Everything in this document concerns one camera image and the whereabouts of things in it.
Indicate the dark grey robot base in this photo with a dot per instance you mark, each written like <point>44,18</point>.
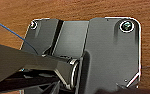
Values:
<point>107,56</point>

